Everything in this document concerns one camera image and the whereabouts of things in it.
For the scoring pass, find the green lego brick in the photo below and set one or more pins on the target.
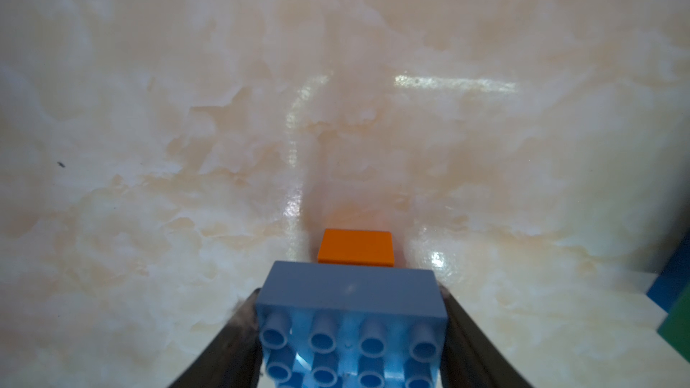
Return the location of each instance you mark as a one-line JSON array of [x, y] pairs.
[[675, 329]]

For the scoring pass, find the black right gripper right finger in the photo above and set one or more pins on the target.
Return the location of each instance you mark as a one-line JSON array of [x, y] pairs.
[[469, 358]]

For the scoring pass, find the orange lego brick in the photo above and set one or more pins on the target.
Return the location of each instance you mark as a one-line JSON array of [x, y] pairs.
[[357, 247]]

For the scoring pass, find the light blue lego brick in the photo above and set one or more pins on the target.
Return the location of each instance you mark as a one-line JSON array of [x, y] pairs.
[[325, 325]]

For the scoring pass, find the dark blue lego brick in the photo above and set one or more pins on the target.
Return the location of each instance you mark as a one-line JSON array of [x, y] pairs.
[[670, 284]]

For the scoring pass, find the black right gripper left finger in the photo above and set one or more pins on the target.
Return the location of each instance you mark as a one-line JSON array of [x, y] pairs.
[[234, 356]]

